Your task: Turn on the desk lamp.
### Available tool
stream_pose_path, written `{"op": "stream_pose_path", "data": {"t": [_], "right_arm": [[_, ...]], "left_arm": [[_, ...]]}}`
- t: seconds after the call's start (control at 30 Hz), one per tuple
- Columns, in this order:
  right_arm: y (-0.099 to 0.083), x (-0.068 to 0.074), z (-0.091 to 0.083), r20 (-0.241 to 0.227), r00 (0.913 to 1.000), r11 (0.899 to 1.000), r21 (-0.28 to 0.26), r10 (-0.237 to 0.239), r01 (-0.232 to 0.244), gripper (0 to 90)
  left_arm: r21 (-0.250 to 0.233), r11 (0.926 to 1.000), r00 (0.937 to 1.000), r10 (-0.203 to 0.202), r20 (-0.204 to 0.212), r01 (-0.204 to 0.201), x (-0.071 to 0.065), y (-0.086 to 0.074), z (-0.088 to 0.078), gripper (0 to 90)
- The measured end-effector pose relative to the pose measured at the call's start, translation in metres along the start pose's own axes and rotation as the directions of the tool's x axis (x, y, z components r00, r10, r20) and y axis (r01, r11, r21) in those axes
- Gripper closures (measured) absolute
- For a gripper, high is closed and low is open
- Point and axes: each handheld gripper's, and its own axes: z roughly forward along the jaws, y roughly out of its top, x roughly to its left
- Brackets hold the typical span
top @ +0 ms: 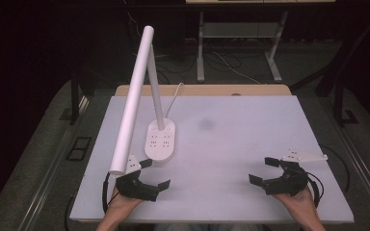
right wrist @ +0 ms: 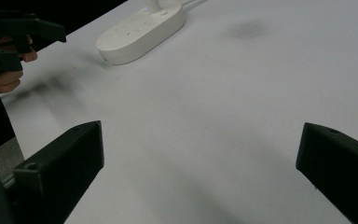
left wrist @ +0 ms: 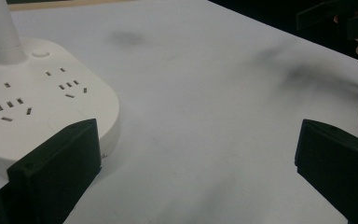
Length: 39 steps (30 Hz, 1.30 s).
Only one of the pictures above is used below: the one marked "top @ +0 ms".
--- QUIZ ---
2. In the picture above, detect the metal floor rail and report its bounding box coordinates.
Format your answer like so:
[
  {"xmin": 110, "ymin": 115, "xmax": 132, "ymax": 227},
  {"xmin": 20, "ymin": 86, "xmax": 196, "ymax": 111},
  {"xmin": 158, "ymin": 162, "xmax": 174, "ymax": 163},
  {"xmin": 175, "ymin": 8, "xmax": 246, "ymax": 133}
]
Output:
[
  {"xmin": 316, "ymin": 95, "xmax": 370, "ymax": 222},
  {"xmin": 24, "ymin": 95, "xmax": 91, "ymax": 231}
]

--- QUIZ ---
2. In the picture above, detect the white desk lamp with sockets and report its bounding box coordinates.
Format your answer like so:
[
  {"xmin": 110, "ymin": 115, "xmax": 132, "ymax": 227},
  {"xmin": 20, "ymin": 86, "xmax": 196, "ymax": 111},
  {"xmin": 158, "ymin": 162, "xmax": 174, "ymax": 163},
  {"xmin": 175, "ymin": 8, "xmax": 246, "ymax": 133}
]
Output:
[{"xmin": 109, "ymin": 25, "xmax": 176, "ymax": 177}]

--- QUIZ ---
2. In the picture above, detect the grey metal desk frame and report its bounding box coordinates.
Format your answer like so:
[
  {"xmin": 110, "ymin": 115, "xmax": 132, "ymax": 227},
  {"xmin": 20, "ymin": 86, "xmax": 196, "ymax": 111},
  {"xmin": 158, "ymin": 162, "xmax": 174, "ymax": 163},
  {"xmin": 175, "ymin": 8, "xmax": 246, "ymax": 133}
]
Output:
[{"xmin": 196, "ymin": 11, "xmax": 289, "ymax": 84}]

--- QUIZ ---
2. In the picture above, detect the white table cover board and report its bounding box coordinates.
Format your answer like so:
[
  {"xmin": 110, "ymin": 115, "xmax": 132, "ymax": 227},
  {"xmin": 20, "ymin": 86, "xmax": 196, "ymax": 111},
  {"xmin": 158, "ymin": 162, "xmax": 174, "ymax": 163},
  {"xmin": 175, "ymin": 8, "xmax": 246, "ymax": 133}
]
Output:
[{"xmin": 69, "ymin": 94, "xmax": 356, "ymax": 225}]

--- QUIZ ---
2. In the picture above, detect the white floor cable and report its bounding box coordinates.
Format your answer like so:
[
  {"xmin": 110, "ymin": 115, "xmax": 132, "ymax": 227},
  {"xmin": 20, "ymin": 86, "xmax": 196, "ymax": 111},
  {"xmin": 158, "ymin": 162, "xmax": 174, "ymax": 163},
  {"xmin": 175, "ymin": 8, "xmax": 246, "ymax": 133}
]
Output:
[{"xmin": 211, "ymin": 51, "xmax": 262, "ymax": 86}]

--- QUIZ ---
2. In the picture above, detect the thin black cable loop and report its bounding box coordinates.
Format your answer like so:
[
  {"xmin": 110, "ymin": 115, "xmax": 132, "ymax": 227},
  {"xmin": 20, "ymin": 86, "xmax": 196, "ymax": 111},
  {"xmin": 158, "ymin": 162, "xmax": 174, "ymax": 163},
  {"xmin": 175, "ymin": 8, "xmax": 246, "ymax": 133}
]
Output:
[{"xmin": 320, "ymin": 144, "xmax": 351, "ymax": 194}]

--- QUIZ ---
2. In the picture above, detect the person's right hand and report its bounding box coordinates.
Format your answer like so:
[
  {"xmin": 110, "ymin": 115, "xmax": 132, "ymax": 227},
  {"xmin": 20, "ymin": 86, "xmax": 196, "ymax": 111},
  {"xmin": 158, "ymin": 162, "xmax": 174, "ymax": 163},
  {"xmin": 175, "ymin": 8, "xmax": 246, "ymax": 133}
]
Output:
[{"xmin": 272, "ymin": 187, "xmax": 318, "ymax": 217}]

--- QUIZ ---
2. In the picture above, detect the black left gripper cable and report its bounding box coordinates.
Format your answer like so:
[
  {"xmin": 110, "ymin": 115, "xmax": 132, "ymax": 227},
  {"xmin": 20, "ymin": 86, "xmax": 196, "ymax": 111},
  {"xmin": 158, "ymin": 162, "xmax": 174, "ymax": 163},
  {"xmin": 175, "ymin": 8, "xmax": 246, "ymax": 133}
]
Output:
[{"xmin": 101, "ymin": 172, "xmax": 121, "ymax": 214}]

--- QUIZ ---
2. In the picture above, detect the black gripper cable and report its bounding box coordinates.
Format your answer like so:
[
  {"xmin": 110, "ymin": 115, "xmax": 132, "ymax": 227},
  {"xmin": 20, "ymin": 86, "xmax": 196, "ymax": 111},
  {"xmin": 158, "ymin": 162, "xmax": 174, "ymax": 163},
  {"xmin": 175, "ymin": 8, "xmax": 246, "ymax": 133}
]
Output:
[
  {"xmin": 305, "ymin": 171, "xmax": 325, "ymax": 209},
  {"xmin": 101, "ymin": 172, "xmax": 121, "ymax": 214}
]

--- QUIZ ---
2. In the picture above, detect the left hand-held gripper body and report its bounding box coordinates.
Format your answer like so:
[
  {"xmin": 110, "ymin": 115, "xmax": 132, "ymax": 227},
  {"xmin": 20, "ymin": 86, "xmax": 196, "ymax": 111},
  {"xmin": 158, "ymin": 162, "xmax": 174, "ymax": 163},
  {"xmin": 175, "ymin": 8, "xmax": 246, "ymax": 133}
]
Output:
[{"xmin": 115, "ymin": 154, "xmax": 160, "ymax": 203}]

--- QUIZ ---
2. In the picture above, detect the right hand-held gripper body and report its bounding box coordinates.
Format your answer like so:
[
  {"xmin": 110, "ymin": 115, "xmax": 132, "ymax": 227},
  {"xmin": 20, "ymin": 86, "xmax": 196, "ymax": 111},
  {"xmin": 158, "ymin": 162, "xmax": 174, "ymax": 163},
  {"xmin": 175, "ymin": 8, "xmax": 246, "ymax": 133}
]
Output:
[{"xmin": 262, "ymin": 148, "xmax": 329, "ymax": 197}]

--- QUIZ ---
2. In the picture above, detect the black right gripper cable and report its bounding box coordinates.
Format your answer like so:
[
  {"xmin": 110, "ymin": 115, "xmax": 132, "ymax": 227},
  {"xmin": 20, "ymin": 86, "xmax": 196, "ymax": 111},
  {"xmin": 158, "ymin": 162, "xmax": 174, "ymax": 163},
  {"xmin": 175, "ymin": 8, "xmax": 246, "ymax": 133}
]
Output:
[{"xmin": 305, "ymin": 171, "xmax": 325, "ymax": 209}]

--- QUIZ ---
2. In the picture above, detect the white lamp cable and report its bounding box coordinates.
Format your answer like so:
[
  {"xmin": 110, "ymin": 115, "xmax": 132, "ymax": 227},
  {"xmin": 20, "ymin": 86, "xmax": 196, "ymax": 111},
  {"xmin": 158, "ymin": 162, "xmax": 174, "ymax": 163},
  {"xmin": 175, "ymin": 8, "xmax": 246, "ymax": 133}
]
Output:
[{"xmin": 163, "ymin": 82, "xmax": 186, "ymax": 120}]

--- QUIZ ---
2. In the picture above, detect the person's left hand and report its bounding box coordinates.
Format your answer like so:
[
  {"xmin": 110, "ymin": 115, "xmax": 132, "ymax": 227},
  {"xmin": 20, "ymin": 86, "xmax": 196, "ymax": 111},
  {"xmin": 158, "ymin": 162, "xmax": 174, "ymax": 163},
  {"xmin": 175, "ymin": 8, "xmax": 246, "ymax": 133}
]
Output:
[{"xmin": 107, "ymin": 188, "xmax": 143, "ymax": 215}]

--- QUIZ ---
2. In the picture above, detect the black floor socket plate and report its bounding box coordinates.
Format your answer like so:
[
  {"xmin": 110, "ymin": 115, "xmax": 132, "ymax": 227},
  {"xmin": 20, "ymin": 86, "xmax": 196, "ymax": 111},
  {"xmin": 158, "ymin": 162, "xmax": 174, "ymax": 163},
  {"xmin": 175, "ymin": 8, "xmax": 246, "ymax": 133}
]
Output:
[{"xmin": 66, "ymin": 136, "xmax": 93, "ymax": 162}]

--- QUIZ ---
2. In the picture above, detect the black metal stand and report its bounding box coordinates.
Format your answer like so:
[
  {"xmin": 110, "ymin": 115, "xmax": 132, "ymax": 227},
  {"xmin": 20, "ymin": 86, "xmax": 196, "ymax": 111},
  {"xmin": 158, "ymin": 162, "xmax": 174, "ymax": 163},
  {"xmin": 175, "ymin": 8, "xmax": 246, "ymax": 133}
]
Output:
[
  {"xmin": 60, "ymin": 68, "xmax": 94, "ymax": 126},
  {"xmin": 289, "ymin": 9, "xmax": 370, "ymax": 128}
]

